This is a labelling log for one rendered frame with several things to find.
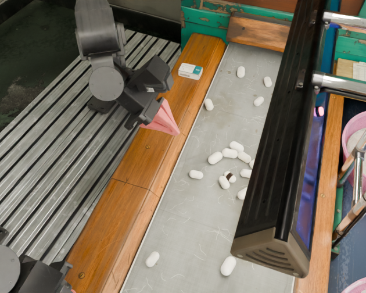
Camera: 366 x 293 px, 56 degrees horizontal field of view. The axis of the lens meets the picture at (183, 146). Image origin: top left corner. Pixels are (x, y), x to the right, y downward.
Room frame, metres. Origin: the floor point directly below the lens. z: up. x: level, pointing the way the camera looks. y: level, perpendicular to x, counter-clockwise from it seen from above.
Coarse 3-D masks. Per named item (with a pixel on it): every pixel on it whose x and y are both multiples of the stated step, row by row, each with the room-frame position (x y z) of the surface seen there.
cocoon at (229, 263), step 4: (228, 260) 0.23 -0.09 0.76; (232, 260) 0.23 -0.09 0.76; (224, 264) 0.22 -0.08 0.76; (228, 264) 0.22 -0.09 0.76; (232, 264) 0.22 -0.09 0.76; (224, 268) 0.22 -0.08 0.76; (228, 268) 0.22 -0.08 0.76; (232, 268) 0.22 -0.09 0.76; (224, 272) 0.21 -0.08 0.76; (228, 272) 0.21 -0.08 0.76
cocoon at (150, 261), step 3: (153, 252) 0.25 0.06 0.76; (156, 252) 0.25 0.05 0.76; (150, 255) 0.24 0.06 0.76; (153, 255) 0.24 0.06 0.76; (156, 255) 0.24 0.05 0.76; (147, 258) 0.24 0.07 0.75; (150, 258) 0.24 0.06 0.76; (153, 258) 0.24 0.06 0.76; (156, 258) 0.24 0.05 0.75; (147, 261) 0.23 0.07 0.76; (150, 261) 0.23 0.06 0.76; (153, 261) 0.23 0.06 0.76; (147, 264) 0.23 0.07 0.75; (150, 264) 0.22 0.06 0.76; (153, 264) 0.23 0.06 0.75
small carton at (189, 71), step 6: (180, 66) 0.76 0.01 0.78; (186, 66) 0.76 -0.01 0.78; (192, 66) 0.76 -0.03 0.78; (198, 66) 0.76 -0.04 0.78; (180, 72) 0.75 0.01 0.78; (186, 72) 0.74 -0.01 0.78; (192, 72) 0.74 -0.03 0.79; (198, 72) 0.74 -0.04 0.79; (192, 78) 0.74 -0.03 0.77; (198, 78) 0.73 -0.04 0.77
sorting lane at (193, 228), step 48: (240, 48) 0.91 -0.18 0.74; (240, 96) 0.69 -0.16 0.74; (192, 144) 0.52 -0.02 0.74; (192, 192) 0.39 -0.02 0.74; (144, 240) 0.28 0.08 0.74; (192, 240) 0.28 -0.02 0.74; (144, 288) 0.18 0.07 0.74; (192, 288) 0.18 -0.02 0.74; (240, 288) 0.18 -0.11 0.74; (288, 288) 0.18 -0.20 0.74
